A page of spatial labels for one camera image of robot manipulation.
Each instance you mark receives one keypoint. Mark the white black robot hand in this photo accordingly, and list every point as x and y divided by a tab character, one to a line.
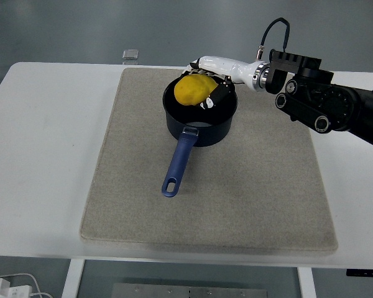
227	66

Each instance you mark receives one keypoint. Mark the yellow potato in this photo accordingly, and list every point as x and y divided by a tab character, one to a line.
192	89

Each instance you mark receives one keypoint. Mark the small clear square box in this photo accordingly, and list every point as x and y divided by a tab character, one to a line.
130	55

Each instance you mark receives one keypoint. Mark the beige fabric mat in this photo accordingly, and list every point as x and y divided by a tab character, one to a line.
205	214

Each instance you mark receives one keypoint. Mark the grey metal plate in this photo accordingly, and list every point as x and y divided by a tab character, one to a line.
189	291

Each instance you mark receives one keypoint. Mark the white table leg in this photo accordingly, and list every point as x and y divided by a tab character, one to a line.
306	282
71	279

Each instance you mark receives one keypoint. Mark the black table control panel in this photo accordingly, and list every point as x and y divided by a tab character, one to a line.
365	272

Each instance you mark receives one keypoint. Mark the white power strip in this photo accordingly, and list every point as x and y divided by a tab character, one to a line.
9	290

